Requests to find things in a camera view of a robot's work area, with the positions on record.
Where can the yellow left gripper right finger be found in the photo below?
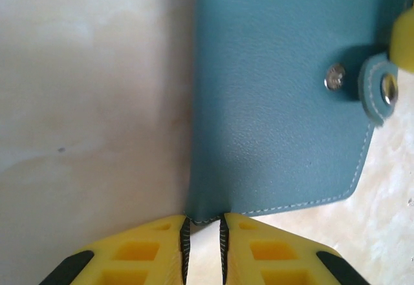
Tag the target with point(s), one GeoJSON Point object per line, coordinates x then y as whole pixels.
{"type": "Point", "coordinates": [275, 256]}

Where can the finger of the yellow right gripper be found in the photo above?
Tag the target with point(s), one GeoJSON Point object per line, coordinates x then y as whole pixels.
{"type": "Point", "coordinates": [404, 42]}

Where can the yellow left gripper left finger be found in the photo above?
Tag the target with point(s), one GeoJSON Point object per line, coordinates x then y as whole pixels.
{"type": "Point", "coordinates": [139, 256]}

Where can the blue leather card holder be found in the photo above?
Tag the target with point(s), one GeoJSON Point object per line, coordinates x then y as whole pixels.
{"type": "Point", "coordinates": [275, 104]}

